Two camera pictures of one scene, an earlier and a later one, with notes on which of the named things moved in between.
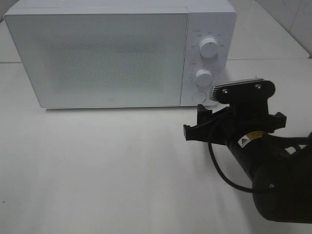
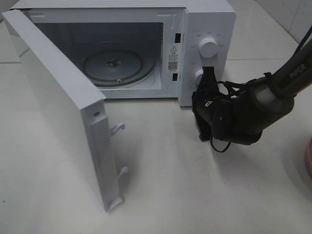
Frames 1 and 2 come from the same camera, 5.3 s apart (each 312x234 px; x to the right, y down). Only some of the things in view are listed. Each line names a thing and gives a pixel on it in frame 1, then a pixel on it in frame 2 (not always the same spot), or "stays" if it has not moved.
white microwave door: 106,58 -> 77,107
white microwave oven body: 81,54 stays
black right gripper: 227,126 -> 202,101
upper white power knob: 208,48 stays
